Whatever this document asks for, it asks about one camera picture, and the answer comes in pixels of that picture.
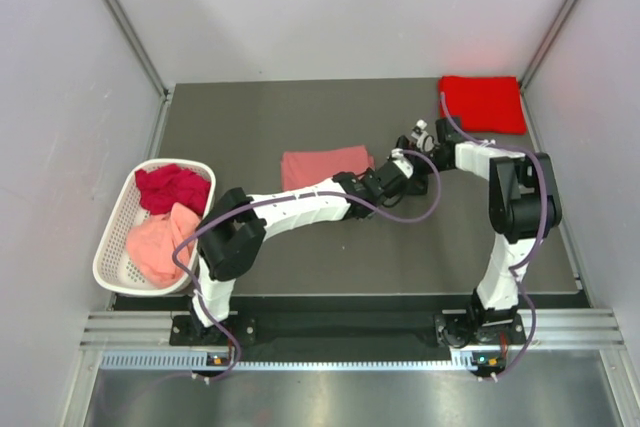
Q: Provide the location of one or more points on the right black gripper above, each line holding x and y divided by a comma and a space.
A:
404, 143

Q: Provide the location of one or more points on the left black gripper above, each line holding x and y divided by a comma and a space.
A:
368, 171

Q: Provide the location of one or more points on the salmon pink t shirt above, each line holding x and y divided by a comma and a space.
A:
304, 169

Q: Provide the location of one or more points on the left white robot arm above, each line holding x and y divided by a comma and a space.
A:
233, 232

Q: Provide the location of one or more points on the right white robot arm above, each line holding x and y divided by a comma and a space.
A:
523, 206

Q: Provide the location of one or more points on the folded red t shirt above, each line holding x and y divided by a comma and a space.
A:
485, 104

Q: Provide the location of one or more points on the white plastic laundry basket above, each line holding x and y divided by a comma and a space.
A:
112, 266

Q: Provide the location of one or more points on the crimson crumpled t shirt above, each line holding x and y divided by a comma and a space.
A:
160, 189

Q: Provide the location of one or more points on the light pink t shirt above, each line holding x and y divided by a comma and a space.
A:
151, 244

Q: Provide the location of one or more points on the right aluminium frame post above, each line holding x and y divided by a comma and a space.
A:
548, 40

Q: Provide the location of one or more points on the aluminium frame post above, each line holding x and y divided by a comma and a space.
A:
548, 40
132, 39

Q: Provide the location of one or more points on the grey slotted cable duct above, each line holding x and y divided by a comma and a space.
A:
204, 361

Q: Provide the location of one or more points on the left aluminium frame post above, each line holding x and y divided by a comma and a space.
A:
132, 39

